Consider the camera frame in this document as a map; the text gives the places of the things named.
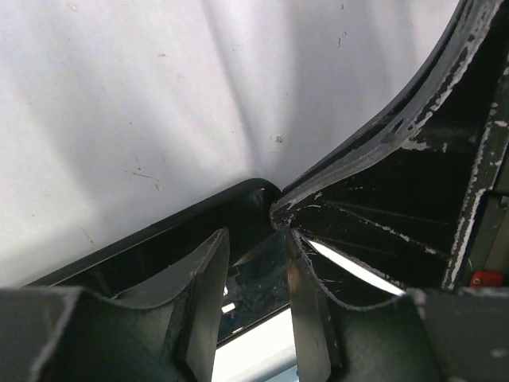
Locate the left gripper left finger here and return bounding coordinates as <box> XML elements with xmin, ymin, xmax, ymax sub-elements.
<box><xmin>1</xmin><ymin>228</ymin><xmax>230</xmax><ymax>381</ymax></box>

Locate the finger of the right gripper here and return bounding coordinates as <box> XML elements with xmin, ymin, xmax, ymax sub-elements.
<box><xmin>270</xmin><ymin>1</ymin><xmax>508</xmax><ymax>289</ymax></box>

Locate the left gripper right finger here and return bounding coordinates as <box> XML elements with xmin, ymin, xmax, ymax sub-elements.
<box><xmin>286</xmin><ymin>230</ymin><xmax>508</xmax><ymax>381</ymax></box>

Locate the black phone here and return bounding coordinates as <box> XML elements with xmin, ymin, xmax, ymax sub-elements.
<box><xmin>92</xmin><ymin>232</ymin><xmax>289</xmax><ymax>344</ymax></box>

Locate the black phone case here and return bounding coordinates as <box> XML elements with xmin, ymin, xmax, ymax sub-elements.
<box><xmin>31</xmin><ymin>178</ymin><xmax>282</xmax><ymax>297</ymax></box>

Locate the light blue phone case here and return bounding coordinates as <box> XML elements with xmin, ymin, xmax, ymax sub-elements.
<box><xmin>212</xmin><ymin>342</ymin><xmax>296</xmax><ymax>381</ymax></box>

